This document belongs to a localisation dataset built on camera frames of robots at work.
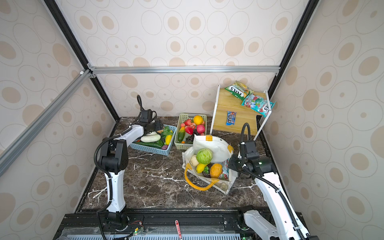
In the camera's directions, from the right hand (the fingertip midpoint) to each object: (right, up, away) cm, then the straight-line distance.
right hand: (232, 162), depth 76 cm
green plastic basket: (-29, +26, +39) cm, 55 cm away
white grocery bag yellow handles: (-14, -14, +12) cm, 23 cm away
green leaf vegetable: (-39, +16, +27) cm, 50 cm away
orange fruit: (-16, +24, +33) cm, 44 cm away
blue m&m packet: (+5, +26, +22) cm, 34 cm away
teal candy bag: (-3, -8, +4) cm, 9 cm away
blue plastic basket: (-45, +4, +19) cm, 49 cm away
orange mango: (-8, -5, +4) cm, 10 cm away
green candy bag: (+6, +39, +8) cm, 40 cm away
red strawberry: (-25, +23, +37) cm, 50 cm away
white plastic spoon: (-71, -17, +8) cm, 73 cm away
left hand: (-42, +23, +28) cm, 56 cm away
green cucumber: (-47, +7, +24) cm, 53 cm away
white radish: (-48, +12, +22) cm, 54 cm away
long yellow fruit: (-16, -6, +11) cm, 20 cm away
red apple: (-23, +17, +30) cm, 41 cm away
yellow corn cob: (-37, +11, +26) cm, 47 cm away
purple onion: (-38, +6, +21) cm, 44 cm away
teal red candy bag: (+14, +30, +2) cm, 33 cm away
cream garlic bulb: (-20, -2, +14) cm, 24 cm away
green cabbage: (-14, +2, +8) cm, 16 cm away
